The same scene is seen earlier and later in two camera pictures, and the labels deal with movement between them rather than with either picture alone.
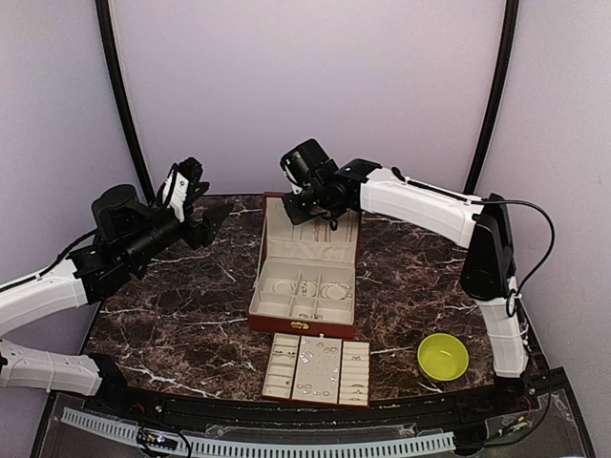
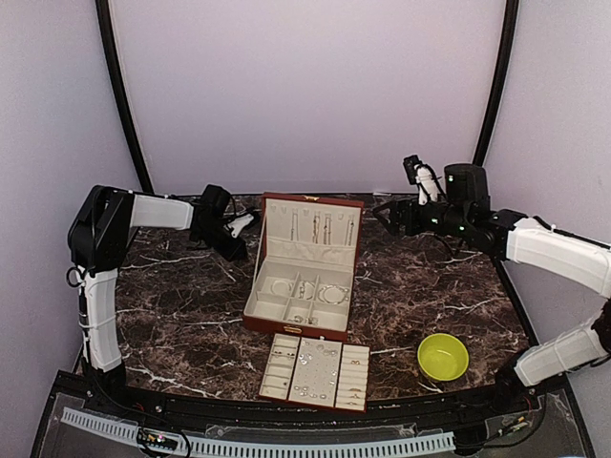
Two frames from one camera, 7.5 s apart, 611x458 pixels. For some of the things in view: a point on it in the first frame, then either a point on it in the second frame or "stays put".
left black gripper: (205, 231) -> (234, 252)
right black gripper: (297, 215) -> (410, 206)
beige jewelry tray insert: (311, 367) stays put
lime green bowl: (443, 357) stays put
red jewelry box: (305, 281) stays put
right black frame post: (503, 73) stays put
